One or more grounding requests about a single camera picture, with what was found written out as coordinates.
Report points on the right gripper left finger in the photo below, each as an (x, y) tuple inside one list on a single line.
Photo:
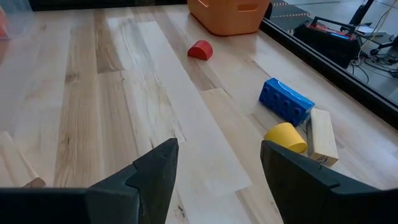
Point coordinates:
[(149, 186)]

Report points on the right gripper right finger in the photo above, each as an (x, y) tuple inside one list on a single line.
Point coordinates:
[(298, 186)]

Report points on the black stand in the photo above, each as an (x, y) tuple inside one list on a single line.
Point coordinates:
[(360, 12)]

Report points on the red half-round block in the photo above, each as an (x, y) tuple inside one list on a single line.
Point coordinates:
[(200, 51)]

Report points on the black crate red top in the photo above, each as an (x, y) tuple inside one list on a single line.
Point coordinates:
[(329, 46)]

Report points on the clear plastic container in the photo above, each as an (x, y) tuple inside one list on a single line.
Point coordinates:
[(18, 18)]

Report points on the blue studded brick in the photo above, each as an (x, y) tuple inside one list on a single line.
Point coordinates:
[(286, 99)]

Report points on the orange plastic bin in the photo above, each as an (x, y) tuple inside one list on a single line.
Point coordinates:
[(227, 18)]

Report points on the short wooden block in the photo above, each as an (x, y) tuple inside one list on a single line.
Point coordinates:
[(321, 137)]

